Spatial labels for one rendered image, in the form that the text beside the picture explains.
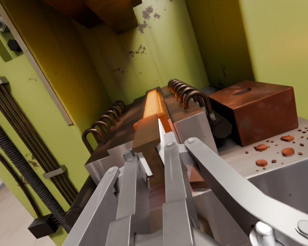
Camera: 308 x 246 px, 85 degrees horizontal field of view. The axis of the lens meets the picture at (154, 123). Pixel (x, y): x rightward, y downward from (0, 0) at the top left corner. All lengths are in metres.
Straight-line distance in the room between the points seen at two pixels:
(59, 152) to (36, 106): 0.12
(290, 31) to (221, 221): 0.37
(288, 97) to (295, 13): 0.21
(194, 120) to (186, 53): 0.50
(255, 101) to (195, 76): 0.48
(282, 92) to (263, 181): 0.12
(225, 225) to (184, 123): 0.15
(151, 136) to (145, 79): 0.57
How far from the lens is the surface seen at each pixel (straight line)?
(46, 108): 0.44
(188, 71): 0.72
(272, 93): 0.28
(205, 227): 0.24
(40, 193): 0.54
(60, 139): 0.46
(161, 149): 0.15
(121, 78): 0.72
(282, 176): 0.26
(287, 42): 0.46
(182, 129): 0.25
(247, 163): 0.26
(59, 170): 0.48
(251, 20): 0.42
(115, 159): 0.27
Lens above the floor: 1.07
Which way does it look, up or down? 17 degrees down
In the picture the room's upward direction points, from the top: 23 degrees counter-clockwise
